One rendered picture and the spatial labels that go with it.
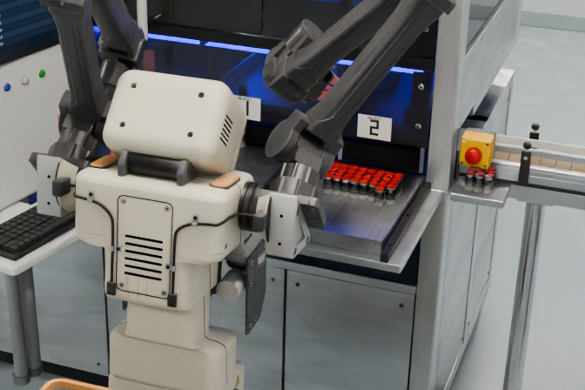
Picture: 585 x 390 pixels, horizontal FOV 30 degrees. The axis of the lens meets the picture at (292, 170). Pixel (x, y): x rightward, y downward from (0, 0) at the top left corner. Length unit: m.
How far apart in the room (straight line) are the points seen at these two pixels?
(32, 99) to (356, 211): 0.84
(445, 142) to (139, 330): 0.97
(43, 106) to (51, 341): 0.89
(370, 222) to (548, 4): 4.89
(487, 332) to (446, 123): 1.34
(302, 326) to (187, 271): 1.16
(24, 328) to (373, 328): 0.97
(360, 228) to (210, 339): 0.58
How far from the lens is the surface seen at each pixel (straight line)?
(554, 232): 4.54
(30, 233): 2.60
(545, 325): 3.90
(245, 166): 2.77
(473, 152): 2.59
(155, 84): 1.87
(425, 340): 2.90
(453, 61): 2.57
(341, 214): 2.53
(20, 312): 3.10
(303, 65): 2.08
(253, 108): 2.76
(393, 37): 1.87
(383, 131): 2.66
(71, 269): 3.24
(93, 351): 3.35
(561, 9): 7.27
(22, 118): 2.75
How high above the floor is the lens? 2.01
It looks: 24 degrees down
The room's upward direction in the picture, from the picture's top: 2 degrees clockwise
